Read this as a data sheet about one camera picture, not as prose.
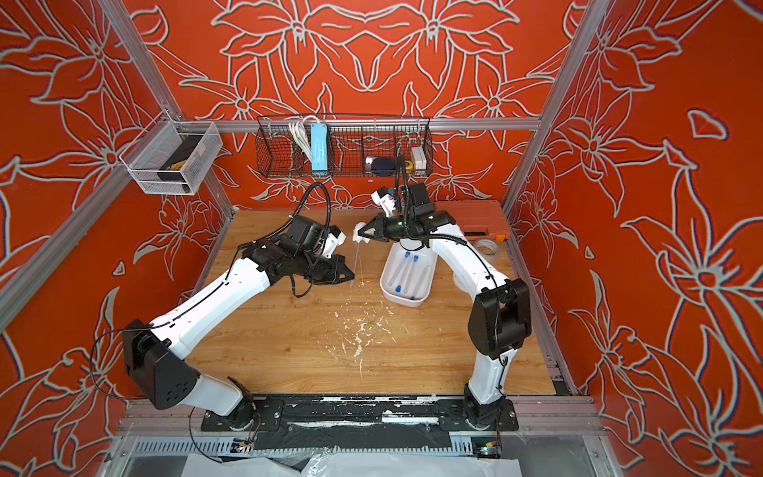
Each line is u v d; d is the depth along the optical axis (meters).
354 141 0.97
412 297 0.93
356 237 0.78
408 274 1.00
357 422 0.73
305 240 0.60
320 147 0.90
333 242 0.71
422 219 0.63
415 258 1.04
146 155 0.77
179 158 0.81
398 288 0.95
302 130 0.87
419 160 0.90
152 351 0.40
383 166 0.95
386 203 0.75
